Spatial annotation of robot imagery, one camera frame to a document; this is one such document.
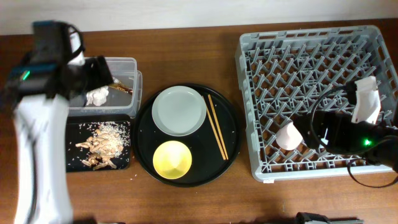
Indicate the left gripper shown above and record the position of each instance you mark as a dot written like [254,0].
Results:
[105,74]

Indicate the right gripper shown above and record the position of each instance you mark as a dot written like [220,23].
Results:
[336,125]

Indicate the white tissue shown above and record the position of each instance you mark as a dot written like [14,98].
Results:
[97,97]

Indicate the gold brown snack wrapper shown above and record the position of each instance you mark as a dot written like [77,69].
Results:
[118,85]

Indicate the pink cup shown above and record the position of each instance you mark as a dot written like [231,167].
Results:
[288,137]

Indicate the grey round plate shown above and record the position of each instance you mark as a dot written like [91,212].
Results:
[179,111]

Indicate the yellow bowl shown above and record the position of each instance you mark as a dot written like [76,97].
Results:
[172,160]

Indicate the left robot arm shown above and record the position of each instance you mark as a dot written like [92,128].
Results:
[38,95]

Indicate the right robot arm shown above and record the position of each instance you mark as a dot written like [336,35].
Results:
[381,145]

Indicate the grey dishwasher rack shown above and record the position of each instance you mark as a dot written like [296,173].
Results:
[282,75]

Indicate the clear plastic storage bin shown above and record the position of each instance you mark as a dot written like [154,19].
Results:
[117,102]

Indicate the black rectangular tray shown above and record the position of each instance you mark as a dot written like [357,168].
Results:
[80,128]

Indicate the food scraps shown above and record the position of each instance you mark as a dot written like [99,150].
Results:
[103,147]

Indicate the round black serving tray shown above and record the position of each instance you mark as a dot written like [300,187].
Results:
[207,162]

